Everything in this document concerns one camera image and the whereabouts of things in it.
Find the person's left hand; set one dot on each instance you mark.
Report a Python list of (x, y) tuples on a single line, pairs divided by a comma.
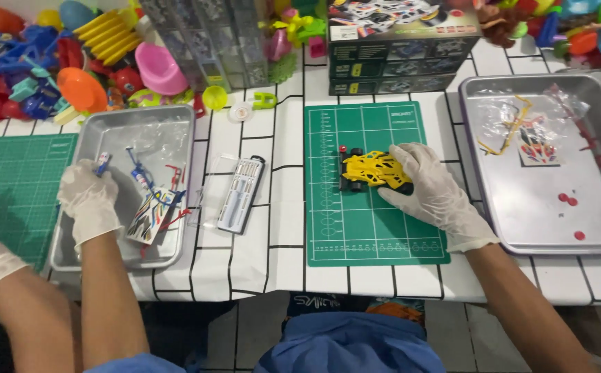
[(90, 204)]

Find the person's right hand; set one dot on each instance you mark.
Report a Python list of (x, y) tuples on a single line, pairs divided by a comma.
[(437, 194)]

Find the person's left fingers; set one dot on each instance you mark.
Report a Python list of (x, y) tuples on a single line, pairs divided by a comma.
[(83, 173)]

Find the small blue white toy part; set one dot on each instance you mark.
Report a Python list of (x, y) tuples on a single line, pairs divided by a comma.
[(103, 161)]

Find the yellow black toy car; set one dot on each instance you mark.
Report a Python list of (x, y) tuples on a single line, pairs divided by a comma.
[(370, 171)]

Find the blue plastic sprue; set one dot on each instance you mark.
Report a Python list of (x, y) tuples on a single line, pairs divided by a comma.
[(137, 168)]

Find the metal tray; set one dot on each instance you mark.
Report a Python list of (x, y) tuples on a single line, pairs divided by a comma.
[(124, 134), (538, 217)]

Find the green cutting mat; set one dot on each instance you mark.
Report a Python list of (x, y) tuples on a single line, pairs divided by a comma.
[(362, 223), (18, 191)]

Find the colourful sticker sheet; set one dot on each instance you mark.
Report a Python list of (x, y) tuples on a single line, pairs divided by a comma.
[(150, 217), (537, 147)]

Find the orange plastic plate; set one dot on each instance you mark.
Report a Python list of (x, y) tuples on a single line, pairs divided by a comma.
[(80, 89)]

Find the clear plastic bag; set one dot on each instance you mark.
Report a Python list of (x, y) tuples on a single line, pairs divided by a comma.
[(165, 140), (492, 111)]

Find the red plastic sprue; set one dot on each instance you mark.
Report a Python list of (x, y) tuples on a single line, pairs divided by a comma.
[(175, 179), (585, 137)]

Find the clear plastic case lid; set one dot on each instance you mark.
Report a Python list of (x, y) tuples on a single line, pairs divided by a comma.
[(207, 191)]

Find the heap of colourful plastic toys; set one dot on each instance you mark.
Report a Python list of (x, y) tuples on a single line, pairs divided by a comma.
[(15, 67), (295, 31), (580, 36)]

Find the pink plastic bowl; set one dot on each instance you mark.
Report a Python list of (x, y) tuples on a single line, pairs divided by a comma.
[(159, 70)]

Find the yellow ridged plastic toy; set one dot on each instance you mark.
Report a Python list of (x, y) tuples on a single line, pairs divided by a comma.
[(107, 35)]

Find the yellow-green plastic cup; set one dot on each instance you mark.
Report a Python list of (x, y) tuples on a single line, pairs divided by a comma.
[(214, 97)]

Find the grey screwdriver set case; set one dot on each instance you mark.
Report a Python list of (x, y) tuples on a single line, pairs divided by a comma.
[(241, 197)]

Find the clear round plastic disc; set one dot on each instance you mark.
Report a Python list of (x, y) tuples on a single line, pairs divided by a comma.
[(240, 112)]

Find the clear plastic organiser boxes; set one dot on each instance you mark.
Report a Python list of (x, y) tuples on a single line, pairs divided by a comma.
[(212, 41)]

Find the green u-shaped plastic piece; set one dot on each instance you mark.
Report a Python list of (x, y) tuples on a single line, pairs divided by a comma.
[(264, 100)]

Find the white black-lined tablecloth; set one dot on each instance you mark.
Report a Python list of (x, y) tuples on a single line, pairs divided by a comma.
[(279, 207)]

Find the person's blue trousers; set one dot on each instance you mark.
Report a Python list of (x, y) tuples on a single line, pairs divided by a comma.
[(349, 344)]

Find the toy car kit box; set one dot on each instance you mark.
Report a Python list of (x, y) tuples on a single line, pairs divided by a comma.
[(398, 23), (391, 85), (393, 66)]

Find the person's patterned shirt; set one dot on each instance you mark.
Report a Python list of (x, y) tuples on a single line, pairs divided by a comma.
[(383, 308)]

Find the yellow plastic sprue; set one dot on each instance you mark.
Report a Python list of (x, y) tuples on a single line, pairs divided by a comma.
[(512, 129)]

